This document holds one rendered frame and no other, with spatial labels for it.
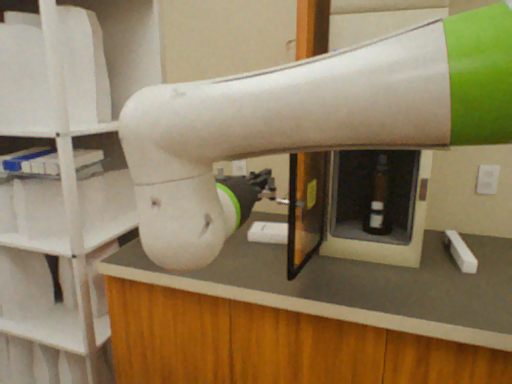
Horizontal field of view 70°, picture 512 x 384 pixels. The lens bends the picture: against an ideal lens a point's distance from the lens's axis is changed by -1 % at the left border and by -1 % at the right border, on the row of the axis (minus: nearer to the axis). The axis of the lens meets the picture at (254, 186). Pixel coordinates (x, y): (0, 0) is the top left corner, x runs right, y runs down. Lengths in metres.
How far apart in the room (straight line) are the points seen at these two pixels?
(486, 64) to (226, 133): 0.23
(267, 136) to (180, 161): 0.11
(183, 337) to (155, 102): 1.00
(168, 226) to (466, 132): 0.31
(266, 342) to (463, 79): 1.00
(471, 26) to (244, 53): 1.44
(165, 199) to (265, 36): 1.35
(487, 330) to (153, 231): 0.84
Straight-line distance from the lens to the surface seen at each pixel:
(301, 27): 1.13
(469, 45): 0.33
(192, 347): 1.32
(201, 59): 1.81
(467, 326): 1.06
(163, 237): 0.44
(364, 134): 0.35
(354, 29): 1.20
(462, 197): 1.69
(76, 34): 1.65
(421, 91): 0.33
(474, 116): 0.33
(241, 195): 0.55
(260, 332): 1.18
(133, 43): 2.01
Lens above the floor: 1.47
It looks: 14 degrees down
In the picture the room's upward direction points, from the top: straight up
